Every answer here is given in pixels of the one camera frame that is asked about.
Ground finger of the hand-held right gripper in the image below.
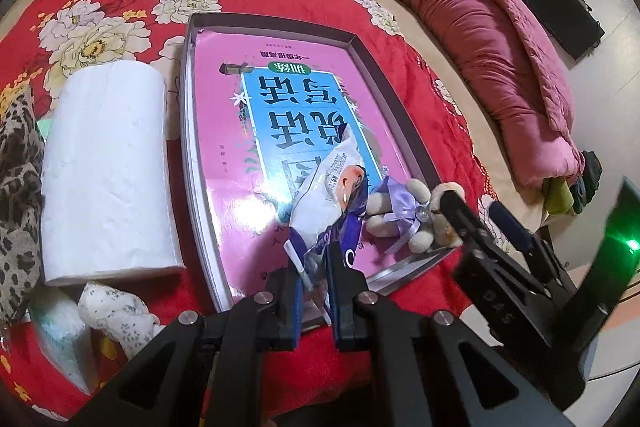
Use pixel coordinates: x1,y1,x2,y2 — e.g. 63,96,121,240
487,201,566,288
437,188,501,258

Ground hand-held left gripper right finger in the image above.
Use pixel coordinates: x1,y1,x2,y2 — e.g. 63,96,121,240
325,243,576,427

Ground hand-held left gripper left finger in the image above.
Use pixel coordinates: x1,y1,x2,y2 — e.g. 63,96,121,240
65,268,307,427

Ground small bear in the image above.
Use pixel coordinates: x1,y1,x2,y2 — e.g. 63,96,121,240
365,177,466,255

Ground white snack packet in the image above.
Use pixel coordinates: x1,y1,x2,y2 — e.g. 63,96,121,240
287,137,373,323

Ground shallow grey box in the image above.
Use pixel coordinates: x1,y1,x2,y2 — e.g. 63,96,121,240
179,12,463,345

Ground white floral cloth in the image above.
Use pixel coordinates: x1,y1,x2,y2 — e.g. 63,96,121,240
77,282,163,360

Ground green tissue packet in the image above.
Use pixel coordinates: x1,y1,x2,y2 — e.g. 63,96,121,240
30,289,96,395

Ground leopard print cloth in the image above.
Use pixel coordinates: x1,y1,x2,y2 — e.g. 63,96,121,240
0,84,48,323

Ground green cloth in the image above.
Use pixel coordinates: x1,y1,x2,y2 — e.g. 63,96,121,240
542,177,573,215

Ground dark clothes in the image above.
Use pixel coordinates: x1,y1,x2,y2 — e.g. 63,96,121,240
570,150,603,212

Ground pink quilt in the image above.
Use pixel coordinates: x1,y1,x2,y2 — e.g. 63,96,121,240
302,0,586,190

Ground pink book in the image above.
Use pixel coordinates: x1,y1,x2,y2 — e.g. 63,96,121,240
187,29,436,303

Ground black bag on floor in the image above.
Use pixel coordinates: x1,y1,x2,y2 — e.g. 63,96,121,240
520,0,606,62

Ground white paper towel roll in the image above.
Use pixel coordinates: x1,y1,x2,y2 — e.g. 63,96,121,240
40,59,187,285

